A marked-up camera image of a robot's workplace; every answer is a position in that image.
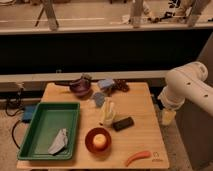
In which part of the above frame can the black cable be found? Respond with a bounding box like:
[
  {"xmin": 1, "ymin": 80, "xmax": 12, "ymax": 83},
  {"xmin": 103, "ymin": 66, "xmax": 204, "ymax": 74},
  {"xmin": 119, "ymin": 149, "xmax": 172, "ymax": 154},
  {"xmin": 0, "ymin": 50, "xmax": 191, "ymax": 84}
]
[{"xmin": 4, "ymin": 88, "xmax": 25, "ymax": 150}]

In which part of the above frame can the grey folded cloth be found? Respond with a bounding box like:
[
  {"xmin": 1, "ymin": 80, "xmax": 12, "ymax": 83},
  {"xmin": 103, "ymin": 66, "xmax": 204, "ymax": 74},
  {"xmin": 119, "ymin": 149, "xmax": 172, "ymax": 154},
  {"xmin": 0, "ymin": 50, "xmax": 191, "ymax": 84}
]
[{"xmin": 48, "ymin": 128, "xmax": 68, "ymax": 155}]

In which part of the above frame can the yellow round fruit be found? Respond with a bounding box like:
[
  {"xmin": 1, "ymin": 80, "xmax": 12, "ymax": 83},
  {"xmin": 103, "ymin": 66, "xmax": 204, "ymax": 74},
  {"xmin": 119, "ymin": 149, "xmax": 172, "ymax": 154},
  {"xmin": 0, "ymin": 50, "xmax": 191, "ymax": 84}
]
[{"xmin": 93, "ymin": 134, "xmax": 107, "ymax": 149}]

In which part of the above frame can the red-brown round plate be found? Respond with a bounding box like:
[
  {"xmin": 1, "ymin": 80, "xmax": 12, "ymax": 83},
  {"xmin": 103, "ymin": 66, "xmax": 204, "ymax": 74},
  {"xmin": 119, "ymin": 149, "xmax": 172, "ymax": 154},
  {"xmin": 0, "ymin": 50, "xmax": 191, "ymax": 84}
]
[{"xmin": 85, "ymin": 127, "xmax": 111, "ymax": 154}]

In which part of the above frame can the blue-grey small scoop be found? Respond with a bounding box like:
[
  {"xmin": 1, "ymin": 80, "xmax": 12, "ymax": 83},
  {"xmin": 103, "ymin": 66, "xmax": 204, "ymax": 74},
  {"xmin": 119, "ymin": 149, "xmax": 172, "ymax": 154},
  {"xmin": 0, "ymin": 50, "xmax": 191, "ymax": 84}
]
[{"xmin": 92, "ymin": 92, "xmax": 105, "ymax": 107}]

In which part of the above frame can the blue box on floor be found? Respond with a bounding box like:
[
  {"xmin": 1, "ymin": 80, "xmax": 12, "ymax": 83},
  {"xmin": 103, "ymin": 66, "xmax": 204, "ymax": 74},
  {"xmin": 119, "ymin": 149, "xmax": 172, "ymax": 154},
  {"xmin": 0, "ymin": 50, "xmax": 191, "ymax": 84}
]
[{"xmin": 22, "ymin": 105, "xmax": 36, "ymax": 123}]

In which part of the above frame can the brown pine cone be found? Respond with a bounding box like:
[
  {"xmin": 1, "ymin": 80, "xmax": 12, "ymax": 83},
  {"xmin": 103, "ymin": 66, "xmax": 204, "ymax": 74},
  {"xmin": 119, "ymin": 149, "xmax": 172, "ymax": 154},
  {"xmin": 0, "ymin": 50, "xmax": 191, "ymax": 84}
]
[{"xmin": 114, "ymin": 79, "xmax": 129, "ymax": 92}]

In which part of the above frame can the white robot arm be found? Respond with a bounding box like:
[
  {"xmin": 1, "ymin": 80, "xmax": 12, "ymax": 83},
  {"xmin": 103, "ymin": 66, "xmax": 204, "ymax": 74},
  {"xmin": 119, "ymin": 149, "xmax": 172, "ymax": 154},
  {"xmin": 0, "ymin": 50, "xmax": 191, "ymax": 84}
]
[{"xmin": 158, "ymin": 62, "xmax": 213, "ymax": 126}]

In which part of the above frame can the orange toy carrot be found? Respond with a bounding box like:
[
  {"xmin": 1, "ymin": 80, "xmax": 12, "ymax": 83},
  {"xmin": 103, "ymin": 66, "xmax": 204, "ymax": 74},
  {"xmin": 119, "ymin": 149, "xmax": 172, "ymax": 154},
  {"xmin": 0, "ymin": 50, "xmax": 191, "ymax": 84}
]
[{"xmin": 125, "ymin": 151, "xmax": 151, "ymax": 167}]

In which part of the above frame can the black rectangular block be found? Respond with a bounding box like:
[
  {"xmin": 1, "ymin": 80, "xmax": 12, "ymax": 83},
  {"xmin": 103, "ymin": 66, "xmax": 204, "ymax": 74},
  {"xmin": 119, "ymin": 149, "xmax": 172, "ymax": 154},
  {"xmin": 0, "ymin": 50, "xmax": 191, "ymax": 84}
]
[{"xmin": 112, "ymin": 117, "xmax": 134, "ymax": 131}]

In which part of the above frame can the green plastic tray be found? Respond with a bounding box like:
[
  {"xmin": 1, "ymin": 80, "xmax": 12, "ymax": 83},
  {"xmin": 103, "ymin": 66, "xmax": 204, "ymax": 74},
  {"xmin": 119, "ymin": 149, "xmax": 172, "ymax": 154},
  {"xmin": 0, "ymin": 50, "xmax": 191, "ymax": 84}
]
[{"xmin": 18, "ymin": 102, "xmax": 80, "ymax": 161}]

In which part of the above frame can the purple toy pan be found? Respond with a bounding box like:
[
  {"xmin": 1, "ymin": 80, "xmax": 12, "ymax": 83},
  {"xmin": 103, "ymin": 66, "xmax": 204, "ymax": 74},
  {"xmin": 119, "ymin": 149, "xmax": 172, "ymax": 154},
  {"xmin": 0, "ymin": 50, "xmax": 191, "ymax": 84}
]
[{"xmin": 56, "ymin": 78, "xmax": 91, "ymax": 97}]

